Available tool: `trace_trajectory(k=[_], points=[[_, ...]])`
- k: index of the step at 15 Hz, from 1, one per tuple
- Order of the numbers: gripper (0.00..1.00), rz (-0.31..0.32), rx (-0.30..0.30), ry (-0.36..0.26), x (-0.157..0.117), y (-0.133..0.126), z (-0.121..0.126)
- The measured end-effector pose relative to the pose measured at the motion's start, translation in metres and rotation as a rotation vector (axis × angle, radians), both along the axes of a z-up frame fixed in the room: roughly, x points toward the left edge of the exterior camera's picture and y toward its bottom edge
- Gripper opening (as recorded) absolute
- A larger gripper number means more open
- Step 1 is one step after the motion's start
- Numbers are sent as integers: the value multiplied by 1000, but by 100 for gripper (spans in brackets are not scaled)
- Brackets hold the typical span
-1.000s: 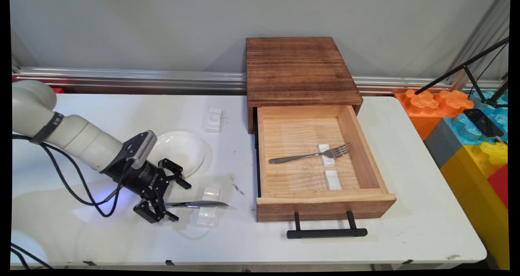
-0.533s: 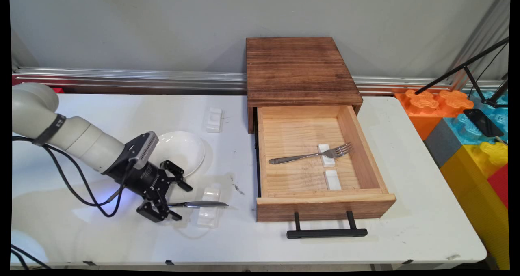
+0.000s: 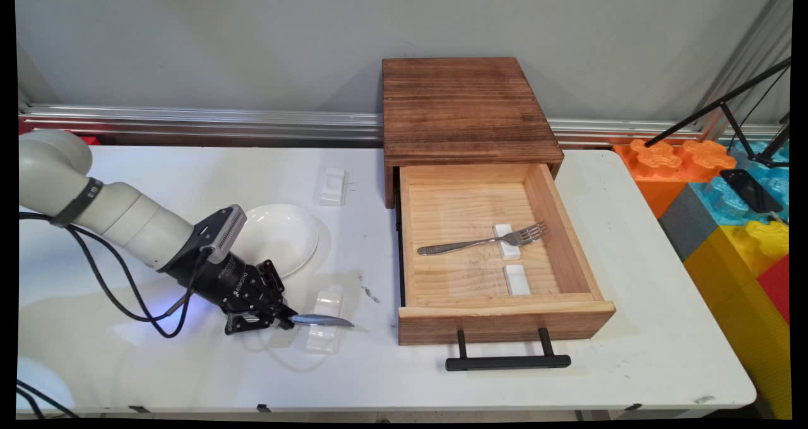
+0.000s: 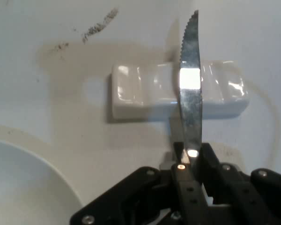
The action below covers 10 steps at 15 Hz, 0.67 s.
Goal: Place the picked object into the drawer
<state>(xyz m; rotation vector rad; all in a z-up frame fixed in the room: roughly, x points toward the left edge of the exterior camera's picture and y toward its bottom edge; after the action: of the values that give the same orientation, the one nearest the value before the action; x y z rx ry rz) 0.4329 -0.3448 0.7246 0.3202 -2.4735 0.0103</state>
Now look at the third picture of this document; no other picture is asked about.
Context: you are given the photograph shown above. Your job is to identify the silver table knife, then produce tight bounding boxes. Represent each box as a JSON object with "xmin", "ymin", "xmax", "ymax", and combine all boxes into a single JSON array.
[{"xmin": 290, "ymin": 314, "xmax": 355, "ymax": 328}]

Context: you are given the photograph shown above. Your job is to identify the dark wooden drawer cabinet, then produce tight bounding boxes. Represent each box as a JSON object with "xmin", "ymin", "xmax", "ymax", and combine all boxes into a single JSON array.
[{"xmin": 382, "ymin": 57, "xmax": 564, "ymax": 209}]

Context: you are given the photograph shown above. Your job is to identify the blue foam block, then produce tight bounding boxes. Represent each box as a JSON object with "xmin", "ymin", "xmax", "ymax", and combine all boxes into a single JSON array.
[{"xmin": 691, "ymin": 140, "xmax": 790, "ymax": 228}]

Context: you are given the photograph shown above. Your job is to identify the light wooden drawer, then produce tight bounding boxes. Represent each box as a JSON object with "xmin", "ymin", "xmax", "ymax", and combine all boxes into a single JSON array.
[{"xmin": 395, "ymin": 163, "xmax": 616, "ymax": 346}]

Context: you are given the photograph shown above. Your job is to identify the black smartphone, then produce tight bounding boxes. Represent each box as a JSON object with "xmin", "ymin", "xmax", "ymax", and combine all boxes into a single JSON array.
[{"xmin": 720, "ymin": 168, "xmax": 784, "ymax": 214}]

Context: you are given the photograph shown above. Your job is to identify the black tripod stand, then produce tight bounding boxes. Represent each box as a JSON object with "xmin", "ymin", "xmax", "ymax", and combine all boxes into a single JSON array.
[{"xmin": 644, "ymin": 57, "xmax": 793, "ymax": 168}]

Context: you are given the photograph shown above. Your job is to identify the aluminium rail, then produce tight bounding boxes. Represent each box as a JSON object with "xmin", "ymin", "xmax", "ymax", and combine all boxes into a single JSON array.
[{"xmin": 19, "ymin": 104, "xmax": 783, "ymax": 146}]

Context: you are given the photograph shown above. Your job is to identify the orange foam block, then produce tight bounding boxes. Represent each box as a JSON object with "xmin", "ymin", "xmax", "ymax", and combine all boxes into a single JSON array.
[{"xmin": 612, "ymin": 138, "xmax": 738, "ymax": 218}]

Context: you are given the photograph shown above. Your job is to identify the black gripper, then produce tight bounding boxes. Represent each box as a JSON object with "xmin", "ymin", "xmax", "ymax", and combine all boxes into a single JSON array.
[{"xmin": 164, "ymin": 246, "xmax": 298, "ymax": 337}]

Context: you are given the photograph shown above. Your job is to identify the silver fork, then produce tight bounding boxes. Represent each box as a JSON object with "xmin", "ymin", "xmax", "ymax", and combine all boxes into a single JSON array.
[{"xmin": 417, "ymin": 221, "xmax": 549, "ymax": 256}]

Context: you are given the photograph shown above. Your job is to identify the black drawer handle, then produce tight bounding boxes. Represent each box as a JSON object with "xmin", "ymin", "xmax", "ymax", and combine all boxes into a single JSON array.
[{"xmin": 445, "ymin": 328, "xmax": 572, "ymax": 372}]

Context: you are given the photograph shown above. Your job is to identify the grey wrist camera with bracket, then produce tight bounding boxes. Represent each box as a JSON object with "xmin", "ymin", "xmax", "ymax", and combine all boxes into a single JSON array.
[{"xmin": 193, "ymin": 205, "xmax": 247, "ymax": 266}]

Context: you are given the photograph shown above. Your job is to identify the white ceramic cutlery rest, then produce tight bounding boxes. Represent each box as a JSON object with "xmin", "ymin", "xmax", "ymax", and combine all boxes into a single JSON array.
[
  {"xmin": 306, "ymin": 290, "xmax": 345, "ymax": 354},
  {"xmin": 319, "ymin": 167, "xmax": 347, "ymax": 207},
  {"xmin": 503, "ymin": 264, "xmax": 532, "ymax": 296},
  {"xmin": 493, "ymin": 223, "xmax": 522, "ymax": 261}
]

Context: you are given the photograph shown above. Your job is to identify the grey foam block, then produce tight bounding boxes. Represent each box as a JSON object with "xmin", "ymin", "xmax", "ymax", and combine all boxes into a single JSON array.
[{"xmin": 658, "ymin": 183, "xmax": 720, "ymax": 262}]

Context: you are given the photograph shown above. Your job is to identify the round white plate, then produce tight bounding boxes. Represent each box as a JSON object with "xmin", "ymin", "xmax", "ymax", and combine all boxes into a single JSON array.
[{"xmin": 237, "ymin": 203, "xmax": 319, "ymax": 278}]

